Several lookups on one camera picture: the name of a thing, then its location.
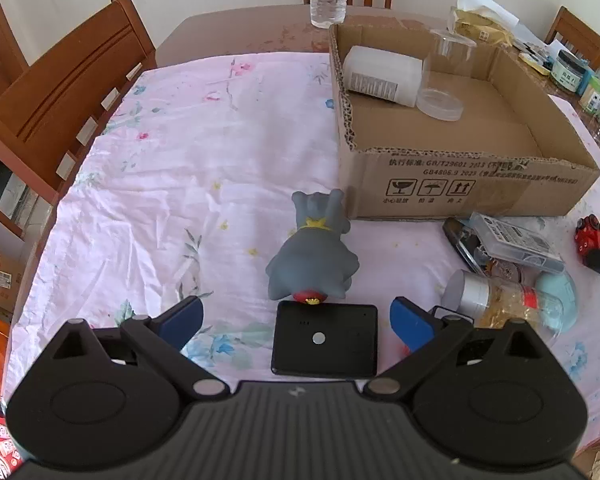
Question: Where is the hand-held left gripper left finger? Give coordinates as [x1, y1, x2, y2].
[52, 296, 229, 402]

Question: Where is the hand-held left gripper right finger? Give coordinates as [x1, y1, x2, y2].
[364, 297, 549, 402]

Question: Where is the red toy car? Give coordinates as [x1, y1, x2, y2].
[574, 215, 600, 261]

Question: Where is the light blue round case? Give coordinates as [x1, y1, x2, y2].
[532, 270, 578, 333]

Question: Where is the clear plastic case with label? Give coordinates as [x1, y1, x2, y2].
[467, 211, 566, 273]

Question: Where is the black rectangular box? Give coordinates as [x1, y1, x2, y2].
[271, 301, 379, 378]

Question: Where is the glass spice jar silver cap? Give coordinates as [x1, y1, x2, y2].
[440, 269, 571, 331]

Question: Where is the red round plastic cap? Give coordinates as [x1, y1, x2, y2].
[295, 287, 328, 307]

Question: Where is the grey toy dog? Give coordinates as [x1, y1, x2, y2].
[266, 189, 360, 307]

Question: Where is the brown cardboard box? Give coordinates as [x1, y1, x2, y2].
[328, 22, 600, 221]

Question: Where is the transparent correction tape dispenser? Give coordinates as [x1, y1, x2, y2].
[442, 216, 523, 286]

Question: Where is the pink floral tablecloth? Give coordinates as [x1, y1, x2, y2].
[2, 52, 600, 456]

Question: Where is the small container with green lid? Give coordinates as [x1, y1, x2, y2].
[577, 76, 600, 116]

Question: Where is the small brown carton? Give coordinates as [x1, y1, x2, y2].
[0, 237, 26, 311]

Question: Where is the jar with dark lid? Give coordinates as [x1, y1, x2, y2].
[550, 50, 588, 93]

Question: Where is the clear plastic cup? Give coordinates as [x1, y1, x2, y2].
[416, 28, 478, 122]

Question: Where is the white plastic bottle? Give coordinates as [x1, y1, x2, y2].
[342, 45, 425, 108]

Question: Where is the yellow snack bag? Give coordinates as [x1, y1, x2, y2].
[452, 7, 516, 47]

